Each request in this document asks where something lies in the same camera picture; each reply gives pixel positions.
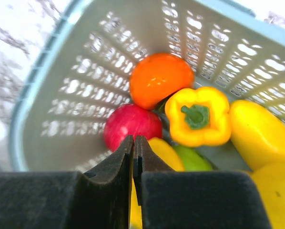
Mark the green lime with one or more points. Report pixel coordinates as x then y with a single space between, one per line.
191 160

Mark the yellow apple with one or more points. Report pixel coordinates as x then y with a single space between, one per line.
270 181

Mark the large yellow bell pepper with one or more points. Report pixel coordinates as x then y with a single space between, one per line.
166 153

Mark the orange tomato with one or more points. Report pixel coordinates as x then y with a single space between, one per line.
158 76

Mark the small yellow bell pepper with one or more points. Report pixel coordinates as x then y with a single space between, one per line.
199 117

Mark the light blue plastic basket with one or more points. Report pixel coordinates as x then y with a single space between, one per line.
82 74

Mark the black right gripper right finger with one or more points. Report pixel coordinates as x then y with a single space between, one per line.
194 200

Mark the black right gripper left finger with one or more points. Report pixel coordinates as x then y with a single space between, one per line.
97 199

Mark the yellow lemon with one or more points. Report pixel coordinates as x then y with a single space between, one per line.
258 135

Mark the red apple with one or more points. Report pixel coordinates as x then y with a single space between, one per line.
130 119

